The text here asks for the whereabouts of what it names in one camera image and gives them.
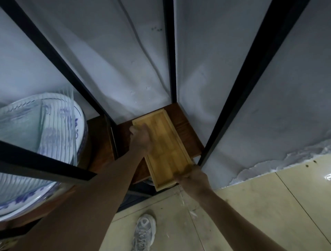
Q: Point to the brown wooden shelf board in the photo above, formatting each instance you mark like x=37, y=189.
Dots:
x=186, y=129

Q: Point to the black metal shelf frame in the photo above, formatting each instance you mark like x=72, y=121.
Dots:
x=170, y=49

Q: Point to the person's right hand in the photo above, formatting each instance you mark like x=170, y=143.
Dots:
x=195, y=179

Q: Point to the person's right forearm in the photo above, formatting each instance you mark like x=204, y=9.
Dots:
x=232, y=222

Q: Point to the stack of clear glass plates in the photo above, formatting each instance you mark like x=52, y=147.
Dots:
x=31, y=139

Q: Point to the person's right fingers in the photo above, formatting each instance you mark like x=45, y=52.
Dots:
x=182, y=175

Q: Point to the blue and white porcelain plate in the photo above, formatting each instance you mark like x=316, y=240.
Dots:
x=59, y=121

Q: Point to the grey sneaker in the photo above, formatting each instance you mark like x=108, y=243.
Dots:
x=143, y=232

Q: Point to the bamboo wooden tray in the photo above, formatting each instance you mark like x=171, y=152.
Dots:
x=166, y=152

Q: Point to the person's left forearm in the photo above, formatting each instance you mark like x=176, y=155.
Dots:
x=82, y=201

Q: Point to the person's left fingers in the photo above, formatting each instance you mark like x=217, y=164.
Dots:
x=138, y=127

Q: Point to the person's left hand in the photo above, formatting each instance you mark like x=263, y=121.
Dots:
x=139, y=139

